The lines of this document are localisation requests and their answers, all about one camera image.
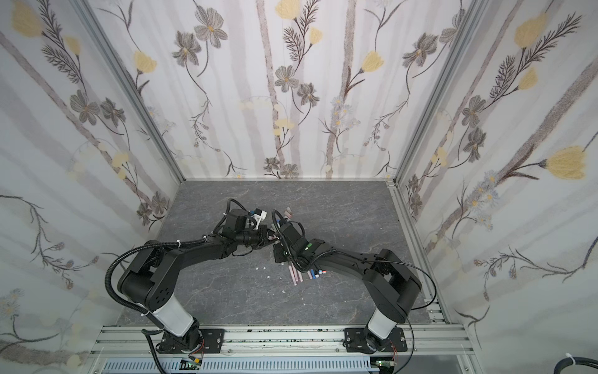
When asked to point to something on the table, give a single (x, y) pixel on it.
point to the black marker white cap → (317, 275)
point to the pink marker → (324, 272)
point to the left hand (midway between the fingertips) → (283, 235)
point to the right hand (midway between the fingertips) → (276, 247)
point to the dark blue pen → (313, 273)
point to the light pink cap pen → (309, 274)
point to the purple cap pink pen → (300, 276)
